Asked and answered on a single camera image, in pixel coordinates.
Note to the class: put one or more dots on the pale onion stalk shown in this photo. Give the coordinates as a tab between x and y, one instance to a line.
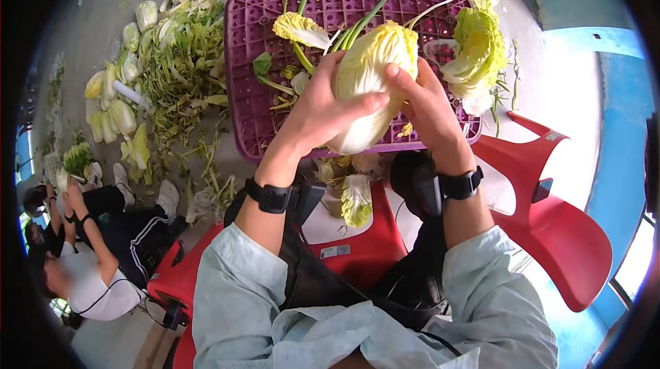
428	11

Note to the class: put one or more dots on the person's right hand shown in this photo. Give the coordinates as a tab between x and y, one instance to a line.
438	127

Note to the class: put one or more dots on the purple plastic crate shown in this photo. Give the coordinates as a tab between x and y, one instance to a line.
252	111

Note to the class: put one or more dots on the person's left thumb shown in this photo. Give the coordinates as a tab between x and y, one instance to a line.
361	105

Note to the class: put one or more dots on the pile of green vegetable trimmings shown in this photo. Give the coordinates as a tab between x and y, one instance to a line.
180	65

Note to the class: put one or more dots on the dark green leaf with stem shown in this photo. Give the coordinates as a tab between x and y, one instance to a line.
262	66

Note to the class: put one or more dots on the person's left index finger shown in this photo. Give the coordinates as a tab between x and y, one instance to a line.
332	62

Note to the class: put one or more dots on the person's right index finger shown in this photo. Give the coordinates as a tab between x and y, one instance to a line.
428	72

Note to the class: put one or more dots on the white stick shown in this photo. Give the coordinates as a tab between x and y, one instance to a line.
131	95

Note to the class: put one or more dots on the trimmed napa cabbage head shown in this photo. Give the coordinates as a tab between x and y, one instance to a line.
368	67

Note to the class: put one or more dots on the small cabbage piece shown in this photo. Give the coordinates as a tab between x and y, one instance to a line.
356	200

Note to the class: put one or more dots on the clump of outer cabbage leaves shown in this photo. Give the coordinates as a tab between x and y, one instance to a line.
477	54

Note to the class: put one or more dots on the window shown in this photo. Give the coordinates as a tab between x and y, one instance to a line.
637	255

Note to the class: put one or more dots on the person's left hand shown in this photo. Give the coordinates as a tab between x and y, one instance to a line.
309	121

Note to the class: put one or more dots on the thin green stems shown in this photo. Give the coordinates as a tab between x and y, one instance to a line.
497	96

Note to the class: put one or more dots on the bunch of green onion stalks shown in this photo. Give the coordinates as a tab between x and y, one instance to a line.
368	16

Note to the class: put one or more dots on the person's body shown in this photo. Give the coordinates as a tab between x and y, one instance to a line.
361	338

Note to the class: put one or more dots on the cabbage scraps under crate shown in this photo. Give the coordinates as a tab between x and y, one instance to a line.
338	165

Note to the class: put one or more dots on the row of trimmed napa cabbages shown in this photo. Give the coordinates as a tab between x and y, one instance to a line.
123	116

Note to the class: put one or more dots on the person's right thumb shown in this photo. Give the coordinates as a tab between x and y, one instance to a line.
405	83

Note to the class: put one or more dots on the loose yellow cabbage leaf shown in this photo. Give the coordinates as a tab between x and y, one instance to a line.
301	31

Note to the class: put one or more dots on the black wrist band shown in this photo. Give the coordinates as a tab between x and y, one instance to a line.
460	184
270	198

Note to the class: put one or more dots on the red plastic chair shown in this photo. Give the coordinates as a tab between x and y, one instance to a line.
371	250
175	276
546	235

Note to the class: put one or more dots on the yellow-green cabbage leaves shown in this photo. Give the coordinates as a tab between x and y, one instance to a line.
138	150

